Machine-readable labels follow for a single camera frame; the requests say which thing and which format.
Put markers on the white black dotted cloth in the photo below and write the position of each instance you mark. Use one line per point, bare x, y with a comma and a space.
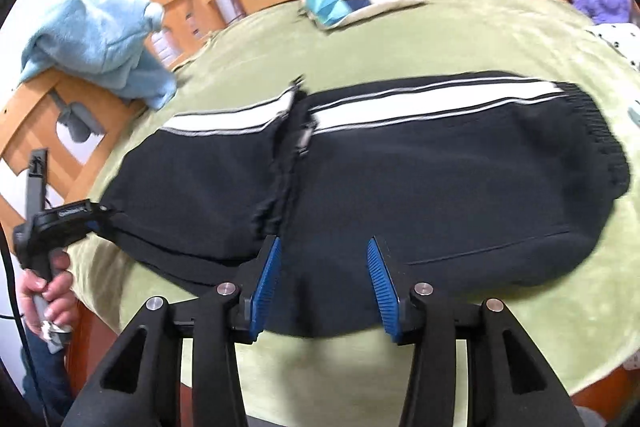
624, 38

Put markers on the black sweatpants with white stripe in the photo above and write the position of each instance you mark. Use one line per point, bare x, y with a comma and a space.
476, 182

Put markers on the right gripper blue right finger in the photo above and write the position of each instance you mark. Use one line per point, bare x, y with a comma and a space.
510, 381

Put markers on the light blue fleece blanket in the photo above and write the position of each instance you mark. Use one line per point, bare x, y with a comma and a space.
102, 42

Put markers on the small light blue device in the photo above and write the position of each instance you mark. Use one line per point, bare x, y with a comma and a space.
634, 114

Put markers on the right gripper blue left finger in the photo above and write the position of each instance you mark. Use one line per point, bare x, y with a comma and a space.
137, 383

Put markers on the left hand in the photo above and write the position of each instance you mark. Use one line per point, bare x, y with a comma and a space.
53, 301

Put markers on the green plush bed blanket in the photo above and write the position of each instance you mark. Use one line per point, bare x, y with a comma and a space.
586, 324

